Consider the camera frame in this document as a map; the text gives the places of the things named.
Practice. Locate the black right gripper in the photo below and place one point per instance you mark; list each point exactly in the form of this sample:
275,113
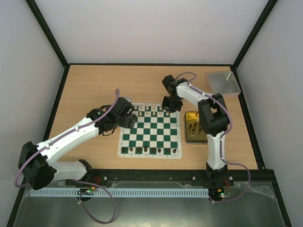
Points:
171,105

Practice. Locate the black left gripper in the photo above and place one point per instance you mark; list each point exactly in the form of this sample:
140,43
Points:
126,123

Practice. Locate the green white chess board mat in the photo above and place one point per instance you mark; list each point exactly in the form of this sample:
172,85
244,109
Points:
154,128

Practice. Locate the gold metal tin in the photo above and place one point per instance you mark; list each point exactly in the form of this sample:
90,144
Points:
199,137

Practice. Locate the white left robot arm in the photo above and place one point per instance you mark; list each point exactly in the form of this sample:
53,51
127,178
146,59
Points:
39,163

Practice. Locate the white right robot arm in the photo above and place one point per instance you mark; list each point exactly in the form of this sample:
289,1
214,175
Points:
213,116

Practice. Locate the silver pink tin lid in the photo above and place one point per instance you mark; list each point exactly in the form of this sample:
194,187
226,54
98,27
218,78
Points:
223,83

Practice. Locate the grey slotted cable duct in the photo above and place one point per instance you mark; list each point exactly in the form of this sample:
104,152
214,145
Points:
122,193

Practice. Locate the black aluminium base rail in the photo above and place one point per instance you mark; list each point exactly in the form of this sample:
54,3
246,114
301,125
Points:
105,177

